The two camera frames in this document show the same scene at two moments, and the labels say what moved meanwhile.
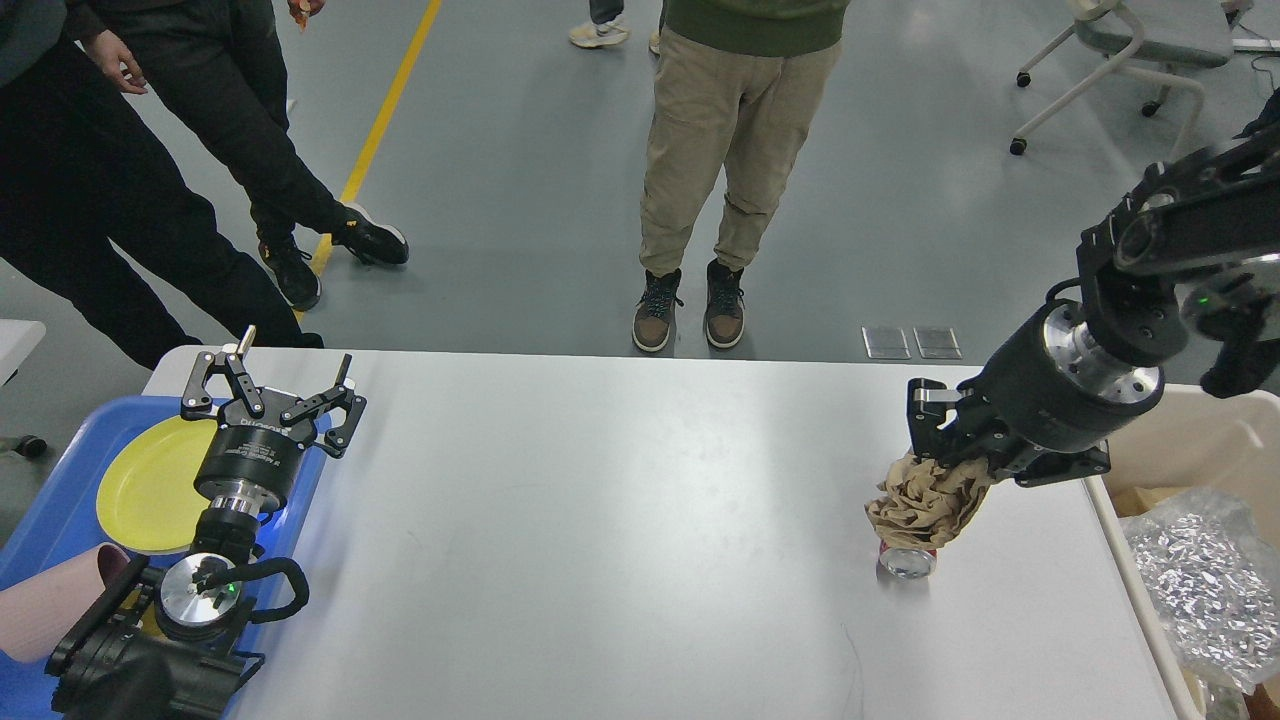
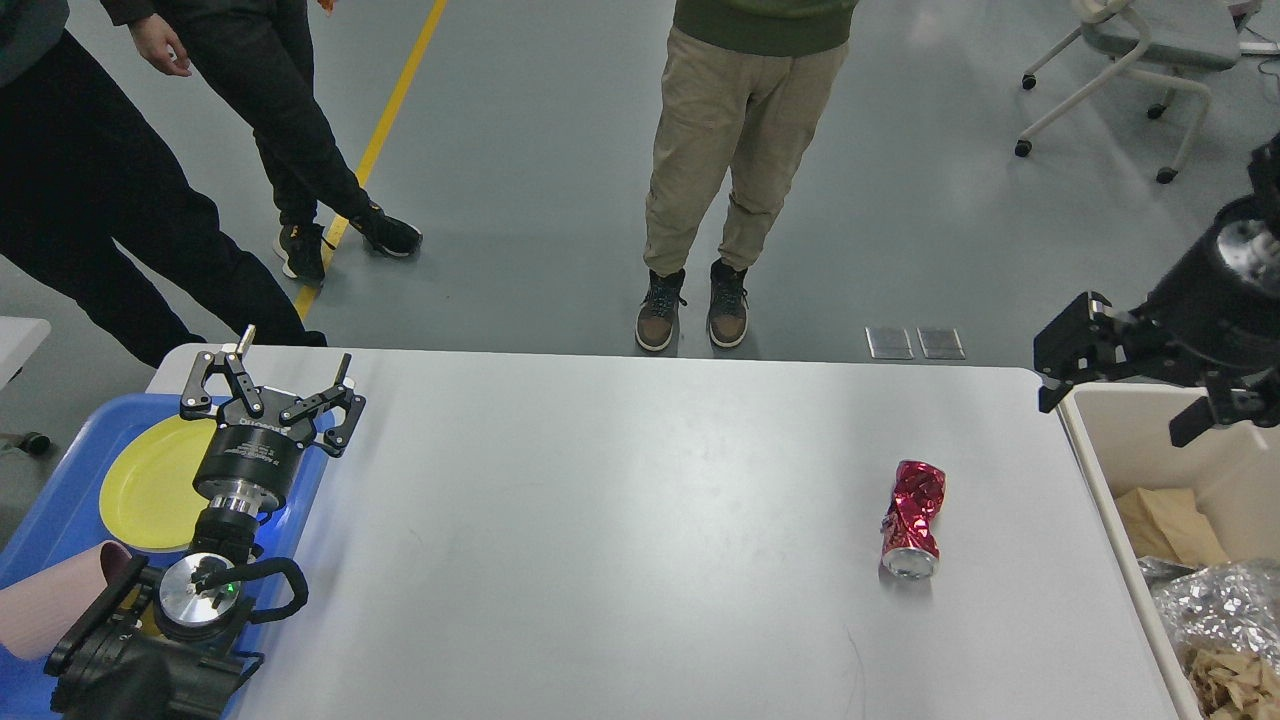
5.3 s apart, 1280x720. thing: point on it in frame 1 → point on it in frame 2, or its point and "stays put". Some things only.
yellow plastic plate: x=147 y=499 stays put
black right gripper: x=1042 y=410 → x=1216 y=315
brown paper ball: x=926 y=505 → x=1232 y=683
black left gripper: x=253 y=460 stays put
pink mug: x=36 y=614 stays put
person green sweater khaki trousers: x=761 y=68 stays put
